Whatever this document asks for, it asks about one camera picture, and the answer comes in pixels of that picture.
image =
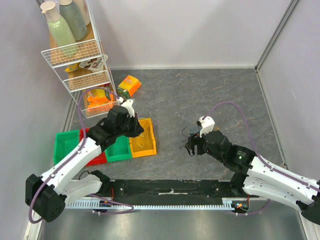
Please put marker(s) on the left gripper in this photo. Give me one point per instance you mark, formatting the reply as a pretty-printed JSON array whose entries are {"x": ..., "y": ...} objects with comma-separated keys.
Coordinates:
[{"x": 137, "y": 128}]

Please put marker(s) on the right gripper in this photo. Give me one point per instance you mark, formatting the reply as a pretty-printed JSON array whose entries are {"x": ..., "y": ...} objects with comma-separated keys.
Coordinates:
[{"x": 197, "y": 145}]

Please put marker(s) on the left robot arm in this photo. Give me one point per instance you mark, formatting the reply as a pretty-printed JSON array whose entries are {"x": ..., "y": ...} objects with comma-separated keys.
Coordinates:
[{"x": 49, "y": 194}]

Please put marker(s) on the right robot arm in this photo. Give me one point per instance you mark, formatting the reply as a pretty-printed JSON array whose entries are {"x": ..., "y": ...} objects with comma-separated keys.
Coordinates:
[{"x": 256, "y": 176}]

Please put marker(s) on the orange bin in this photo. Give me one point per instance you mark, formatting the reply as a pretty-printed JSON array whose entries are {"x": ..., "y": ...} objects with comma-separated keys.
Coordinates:
[{"x": 144, "y": 145}]

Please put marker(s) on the green bin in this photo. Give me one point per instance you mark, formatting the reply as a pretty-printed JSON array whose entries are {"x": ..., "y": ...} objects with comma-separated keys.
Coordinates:
[
  {"x": 119, "y": 151},
  {"x": 65, "y": 142}
]

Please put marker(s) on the orange juice carton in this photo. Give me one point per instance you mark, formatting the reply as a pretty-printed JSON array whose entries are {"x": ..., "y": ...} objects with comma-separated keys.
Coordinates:
[{"x": 128, "y": 87}]

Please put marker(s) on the red bin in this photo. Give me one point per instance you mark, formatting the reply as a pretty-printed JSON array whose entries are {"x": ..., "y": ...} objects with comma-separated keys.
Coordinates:
[{"x": 99, "y": 160}]

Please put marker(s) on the orange yellow box in rack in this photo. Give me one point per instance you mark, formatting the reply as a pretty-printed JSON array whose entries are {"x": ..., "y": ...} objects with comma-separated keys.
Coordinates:
[{"x": 99, "y": 100}]

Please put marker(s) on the far left green bin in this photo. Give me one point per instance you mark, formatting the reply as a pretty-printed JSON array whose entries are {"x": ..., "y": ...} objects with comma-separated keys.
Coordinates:
[{"x": 65, "y": 142}]

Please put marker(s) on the white snack pouch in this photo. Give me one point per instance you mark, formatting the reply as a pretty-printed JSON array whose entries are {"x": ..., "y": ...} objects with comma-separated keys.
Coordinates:
[{"x": 94, "y": 65}]

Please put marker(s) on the yellow snack bag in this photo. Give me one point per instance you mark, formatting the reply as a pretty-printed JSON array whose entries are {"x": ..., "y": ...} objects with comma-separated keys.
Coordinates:
[{"x": 72, "y": 67}]

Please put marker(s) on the light green bottle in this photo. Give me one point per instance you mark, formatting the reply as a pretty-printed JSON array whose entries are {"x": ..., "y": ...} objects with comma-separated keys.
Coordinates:
[{"x": 59, "y": 28}]

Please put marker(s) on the grey green bottle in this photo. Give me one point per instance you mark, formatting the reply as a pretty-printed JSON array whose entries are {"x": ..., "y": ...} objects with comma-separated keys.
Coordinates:
[{"x": 72, "y": 14}]

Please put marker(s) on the pink bottle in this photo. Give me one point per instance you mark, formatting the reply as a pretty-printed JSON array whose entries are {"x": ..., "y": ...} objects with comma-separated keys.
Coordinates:
[{"x": 83, "y": 8}]

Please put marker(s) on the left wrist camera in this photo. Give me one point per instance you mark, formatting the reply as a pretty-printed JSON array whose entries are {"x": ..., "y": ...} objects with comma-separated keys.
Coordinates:
[{"x": 128, "y": 104}]

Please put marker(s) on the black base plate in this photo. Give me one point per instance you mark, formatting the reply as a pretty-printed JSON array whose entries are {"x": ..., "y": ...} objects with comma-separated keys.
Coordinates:
[{"x": 168, "y": 191}]

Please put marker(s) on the white cable duct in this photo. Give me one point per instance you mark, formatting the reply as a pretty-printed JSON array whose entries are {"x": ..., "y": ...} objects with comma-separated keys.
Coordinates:
[{"x": 94, "y": 203}]

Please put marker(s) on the white wire shelf rack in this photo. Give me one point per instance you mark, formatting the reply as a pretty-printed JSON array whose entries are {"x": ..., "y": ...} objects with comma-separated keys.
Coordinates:
[{"x": 81, "y": 81}]

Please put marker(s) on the aluminium corner post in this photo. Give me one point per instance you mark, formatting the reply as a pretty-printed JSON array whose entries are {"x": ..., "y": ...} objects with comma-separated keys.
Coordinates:
[{"x": 293, "y": 4}]

